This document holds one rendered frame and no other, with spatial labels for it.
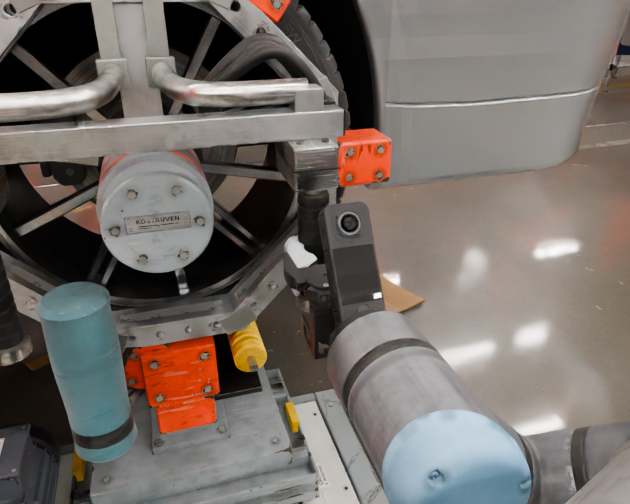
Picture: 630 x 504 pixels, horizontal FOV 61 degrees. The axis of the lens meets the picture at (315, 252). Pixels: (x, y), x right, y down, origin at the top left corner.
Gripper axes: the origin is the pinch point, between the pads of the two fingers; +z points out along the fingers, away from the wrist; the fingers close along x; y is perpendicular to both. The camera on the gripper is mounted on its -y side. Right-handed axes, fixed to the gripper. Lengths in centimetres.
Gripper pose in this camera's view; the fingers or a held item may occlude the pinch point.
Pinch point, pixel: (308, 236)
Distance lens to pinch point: 64.6
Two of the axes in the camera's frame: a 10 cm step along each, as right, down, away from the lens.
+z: -2.9, -4.4, 8.5
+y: 0.0, 8.9, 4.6
